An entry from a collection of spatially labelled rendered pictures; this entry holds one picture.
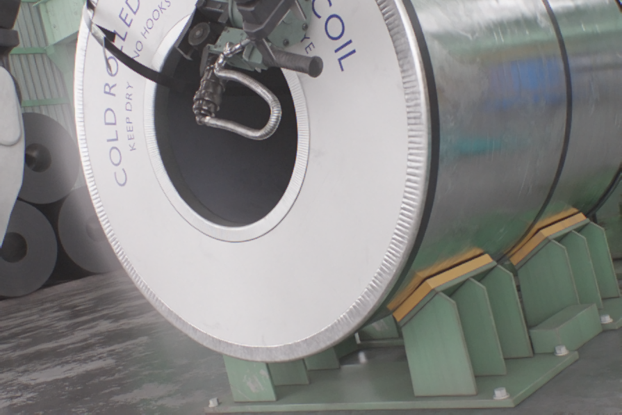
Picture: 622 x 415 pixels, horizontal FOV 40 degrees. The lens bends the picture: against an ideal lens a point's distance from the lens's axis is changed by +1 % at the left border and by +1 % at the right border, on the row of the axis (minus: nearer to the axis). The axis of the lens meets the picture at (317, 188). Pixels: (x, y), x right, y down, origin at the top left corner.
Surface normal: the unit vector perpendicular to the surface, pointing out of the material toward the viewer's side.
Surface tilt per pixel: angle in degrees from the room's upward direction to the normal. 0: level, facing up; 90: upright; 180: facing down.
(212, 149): 85
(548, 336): 90
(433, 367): 90
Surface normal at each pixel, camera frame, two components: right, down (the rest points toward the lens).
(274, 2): 0.73, 0.25
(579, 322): 0.74, -0.18
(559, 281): -0.63, 0.15
